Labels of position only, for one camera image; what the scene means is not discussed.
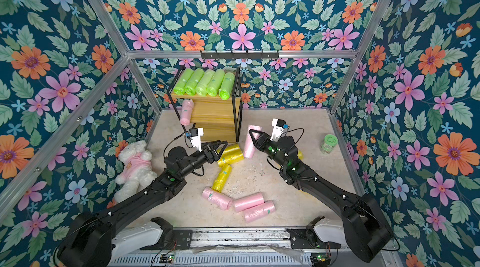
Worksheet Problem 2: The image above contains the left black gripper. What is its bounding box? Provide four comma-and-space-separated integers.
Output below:
177, 140, 226, 180

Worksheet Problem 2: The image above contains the pink roll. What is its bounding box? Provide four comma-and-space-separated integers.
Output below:
243, 125, 263, 158
233, 192, 265, 213
180, 99, 195, 126
202, 187, 233, 210
244, 201, 276, 223

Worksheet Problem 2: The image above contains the wooden three-tier shelf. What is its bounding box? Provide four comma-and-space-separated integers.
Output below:
166, 68, 243, 143

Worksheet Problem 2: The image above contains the green roll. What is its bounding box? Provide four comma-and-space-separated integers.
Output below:
206, 69, 225, 97
184, 69, 205, 95
196, 70, 215, 97

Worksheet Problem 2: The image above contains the green roll diagonal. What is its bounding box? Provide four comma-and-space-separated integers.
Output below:
219, 73, 236, 100
173, 68, 194, 95

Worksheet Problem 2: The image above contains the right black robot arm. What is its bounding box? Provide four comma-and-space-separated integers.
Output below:
249, 129, 394, 263

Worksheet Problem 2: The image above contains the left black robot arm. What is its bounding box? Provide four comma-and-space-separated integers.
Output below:
54, 140, 228, 267

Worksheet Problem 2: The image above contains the yellow roll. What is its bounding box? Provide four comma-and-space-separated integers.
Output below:
223, 144, 242, 156
217, 152, 244, 167

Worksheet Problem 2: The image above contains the yellow roll top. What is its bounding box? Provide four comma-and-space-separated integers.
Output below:
223, 144, 242, 156

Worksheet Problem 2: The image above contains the yellow roll diagonal middle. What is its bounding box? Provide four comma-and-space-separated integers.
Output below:
212, 164, 233, 193

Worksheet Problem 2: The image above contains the yellow roll diagonal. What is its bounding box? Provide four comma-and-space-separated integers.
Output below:
297, 150, 305, 160
212, 164, 233, 193

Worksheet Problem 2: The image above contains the yellow roll right diagonal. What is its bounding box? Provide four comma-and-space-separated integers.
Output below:
297, 150, 305, 160

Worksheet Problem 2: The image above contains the green lidded jar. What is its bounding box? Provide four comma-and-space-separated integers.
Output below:
321, 134, 338, 154

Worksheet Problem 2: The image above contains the pink roll bottom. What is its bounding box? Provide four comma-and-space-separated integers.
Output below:
244, 201, 276, 223

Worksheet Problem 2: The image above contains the white plush toy pink shirt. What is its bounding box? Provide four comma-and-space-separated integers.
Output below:
114, 140, 158, 203

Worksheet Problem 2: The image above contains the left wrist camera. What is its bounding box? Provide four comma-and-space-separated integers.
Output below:
186, 128, 204, 151

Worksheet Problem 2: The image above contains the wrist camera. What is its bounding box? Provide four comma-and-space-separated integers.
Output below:
186, 128, 204, 151
271, 118, 290, 142

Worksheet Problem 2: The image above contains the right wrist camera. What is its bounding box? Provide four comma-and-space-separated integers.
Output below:
271, 118, 290, 142

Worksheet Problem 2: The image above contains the black wall hook rail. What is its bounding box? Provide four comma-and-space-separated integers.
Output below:
200, 50, 280, 60

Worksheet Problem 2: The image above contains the aluminium front rail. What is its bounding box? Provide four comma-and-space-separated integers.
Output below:
112, 225, 352, 260

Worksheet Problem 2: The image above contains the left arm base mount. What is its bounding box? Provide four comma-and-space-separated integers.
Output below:
141, 217, 193, 250

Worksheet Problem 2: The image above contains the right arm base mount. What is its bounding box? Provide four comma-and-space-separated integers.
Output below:
286, 215, 346, 250

